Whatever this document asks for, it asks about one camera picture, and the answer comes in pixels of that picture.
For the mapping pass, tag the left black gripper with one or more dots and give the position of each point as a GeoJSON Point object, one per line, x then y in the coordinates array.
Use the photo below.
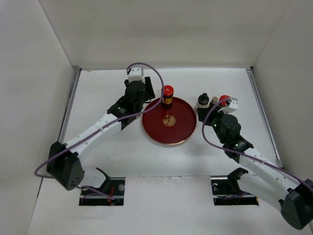
{"type": "Point", "coordinates": [148, 88]}

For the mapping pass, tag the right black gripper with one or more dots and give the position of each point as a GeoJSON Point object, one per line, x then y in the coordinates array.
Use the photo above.
{"type": "Point", "coordinates": [201, 113]}

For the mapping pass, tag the black-cap white bottle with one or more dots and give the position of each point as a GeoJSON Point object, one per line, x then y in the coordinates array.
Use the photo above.
{"type": "Point", "coordinates": [203, 101]}

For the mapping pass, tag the red-lid sauce jar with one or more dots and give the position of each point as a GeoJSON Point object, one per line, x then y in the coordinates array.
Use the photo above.
{"type": "Point", "coordinates": [223, 98]}
{"type": "Point", "coordinates": [167, 97]}

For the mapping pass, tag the beige-cap dark sauce bottle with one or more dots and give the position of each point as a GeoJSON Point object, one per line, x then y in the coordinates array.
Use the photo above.
{"type": "Point", "coordinates": [213, 101]}

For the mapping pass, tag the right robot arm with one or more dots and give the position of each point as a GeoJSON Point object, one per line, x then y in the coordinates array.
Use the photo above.
{"type": "Point", "coordinates": [287, 193]}

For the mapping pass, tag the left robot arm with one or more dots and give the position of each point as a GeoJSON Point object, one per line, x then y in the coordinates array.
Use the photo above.
{"type": "Point", "coordinates": [66, 159]}

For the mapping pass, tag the round red tray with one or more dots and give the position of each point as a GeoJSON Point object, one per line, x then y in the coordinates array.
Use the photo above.
{"type": "Point", "coordinates": [170, 125]}

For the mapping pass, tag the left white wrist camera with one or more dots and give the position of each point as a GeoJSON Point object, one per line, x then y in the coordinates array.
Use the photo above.
{"type": "Point", "coordinates": [135, 74]}

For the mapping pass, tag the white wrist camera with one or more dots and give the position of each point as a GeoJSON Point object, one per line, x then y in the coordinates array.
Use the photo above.
{"type": "Point", "coordinates": [135, 74]}
{"type": "Point", "coordinates": [228, 105]}

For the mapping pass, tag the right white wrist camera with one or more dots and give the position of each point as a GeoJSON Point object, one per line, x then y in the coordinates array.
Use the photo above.
{"type": "Point", "coordinates": [228, 105]}

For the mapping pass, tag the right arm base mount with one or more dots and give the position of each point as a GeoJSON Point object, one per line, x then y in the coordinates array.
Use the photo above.
{"type": "Point", "coordinates": [226, 191]}

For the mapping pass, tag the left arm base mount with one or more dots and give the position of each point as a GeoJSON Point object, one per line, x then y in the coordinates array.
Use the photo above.
{"type": "Point", "coordinates": [110, 193]}

